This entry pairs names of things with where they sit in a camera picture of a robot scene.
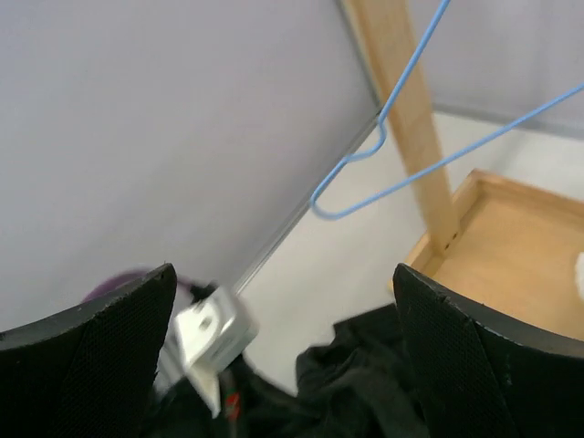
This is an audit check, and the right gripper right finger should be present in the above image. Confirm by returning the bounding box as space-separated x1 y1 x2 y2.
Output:
392 264 583 437

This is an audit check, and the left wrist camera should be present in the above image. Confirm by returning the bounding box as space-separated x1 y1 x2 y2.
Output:
156 287 258 418

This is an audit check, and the black striped shirt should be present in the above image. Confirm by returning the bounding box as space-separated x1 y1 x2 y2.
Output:
140 304 430 437

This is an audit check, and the wooden clothes rack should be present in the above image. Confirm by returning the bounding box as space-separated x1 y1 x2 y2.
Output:
341 1 583 340

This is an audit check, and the light blue wire hanger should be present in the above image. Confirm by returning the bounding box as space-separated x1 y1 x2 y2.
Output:
309 0 583 221

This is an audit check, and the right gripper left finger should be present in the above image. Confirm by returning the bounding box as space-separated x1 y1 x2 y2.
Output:
1 264 177 437

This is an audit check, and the white shirt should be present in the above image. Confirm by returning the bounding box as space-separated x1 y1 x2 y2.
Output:
574 252 584 301

